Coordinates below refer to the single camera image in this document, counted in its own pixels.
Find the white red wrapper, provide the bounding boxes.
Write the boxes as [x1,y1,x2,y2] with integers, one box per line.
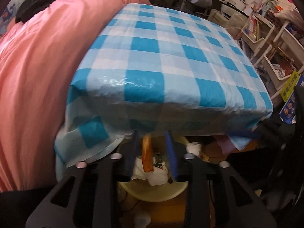
[131,158,169,186]

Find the large white paper towel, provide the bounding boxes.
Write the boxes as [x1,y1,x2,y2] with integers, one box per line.
[186,142,202,157]

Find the yellow trash bin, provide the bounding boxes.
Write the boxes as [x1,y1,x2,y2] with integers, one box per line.
[119,136,188,203]

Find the blue checkered tablecloth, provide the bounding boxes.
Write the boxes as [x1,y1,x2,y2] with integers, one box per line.
[54,4,273,179]

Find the yellow blue box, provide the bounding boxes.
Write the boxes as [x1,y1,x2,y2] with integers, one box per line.
[279,71,303,125]

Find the pink duvet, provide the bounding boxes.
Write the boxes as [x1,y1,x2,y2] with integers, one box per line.
[1,0,148,192]

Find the white drawer cabinet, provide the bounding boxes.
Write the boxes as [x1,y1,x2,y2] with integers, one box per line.
[208,4,248,40]

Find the white shelf rack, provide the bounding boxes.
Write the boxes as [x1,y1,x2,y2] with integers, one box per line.
[241,12,303,100]

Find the whale pattern pillow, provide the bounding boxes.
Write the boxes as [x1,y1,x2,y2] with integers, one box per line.
[1,0,25,36]

